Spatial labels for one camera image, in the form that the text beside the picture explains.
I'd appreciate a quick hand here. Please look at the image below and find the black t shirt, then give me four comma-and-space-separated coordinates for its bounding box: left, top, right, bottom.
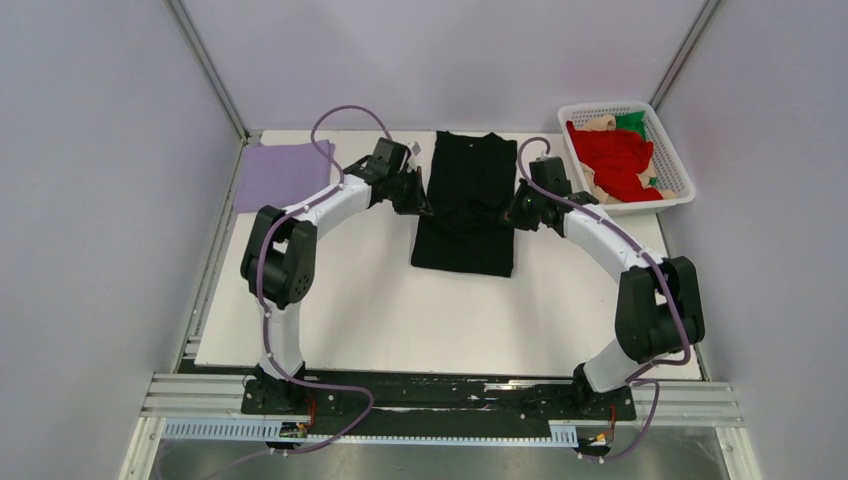
411, 131, 518, 278

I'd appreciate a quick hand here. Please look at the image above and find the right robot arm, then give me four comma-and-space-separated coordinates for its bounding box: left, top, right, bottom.
502, 156, 706, 418

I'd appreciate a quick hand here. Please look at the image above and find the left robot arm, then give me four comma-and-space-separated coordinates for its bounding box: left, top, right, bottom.
240, 138, 433, 413

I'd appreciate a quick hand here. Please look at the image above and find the red t shirt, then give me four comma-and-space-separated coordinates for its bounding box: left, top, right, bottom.
566, 121, 664, 204

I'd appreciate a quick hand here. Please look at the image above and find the beige t shirt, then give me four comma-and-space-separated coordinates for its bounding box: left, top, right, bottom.
580, 114, 617, 132

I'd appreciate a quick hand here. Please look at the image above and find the folded lilac t shirt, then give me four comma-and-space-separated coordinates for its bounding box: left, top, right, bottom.
233, 143, 331, 214

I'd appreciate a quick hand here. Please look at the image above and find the green t shirt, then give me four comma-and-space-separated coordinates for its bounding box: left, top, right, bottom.
614, 111, 647, 141

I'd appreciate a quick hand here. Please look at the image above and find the white plastic laundry basket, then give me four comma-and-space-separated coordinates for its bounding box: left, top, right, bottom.
558, 101, 696, 216

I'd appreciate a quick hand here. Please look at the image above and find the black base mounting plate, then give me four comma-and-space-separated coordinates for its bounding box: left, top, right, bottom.
241, 369, 636, 439

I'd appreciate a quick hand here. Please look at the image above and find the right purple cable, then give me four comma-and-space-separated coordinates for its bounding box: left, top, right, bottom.
515, 137, 694, 464

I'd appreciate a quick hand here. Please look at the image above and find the white slotted cable duct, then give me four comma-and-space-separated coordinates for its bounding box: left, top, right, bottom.
161, 418, 579, 448

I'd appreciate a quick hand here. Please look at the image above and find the right aluminium frame post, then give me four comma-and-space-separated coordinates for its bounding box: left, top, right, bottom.
649, 0, 724, 111

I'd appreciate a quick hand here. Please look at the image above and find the aluminium frame post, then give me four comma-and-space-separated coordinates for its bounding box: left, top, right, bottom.
164, 0, 250, 145
649, 0, 724, 111

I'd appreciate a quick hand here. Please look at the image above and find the left aluminium frame post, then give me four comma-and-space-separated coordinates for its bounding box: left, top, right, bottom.
164, 0, 250, 145

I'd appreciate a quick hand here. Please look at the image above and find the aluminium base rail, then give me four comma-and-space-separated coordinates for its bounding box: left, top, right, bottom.
140, 374, 744, 428

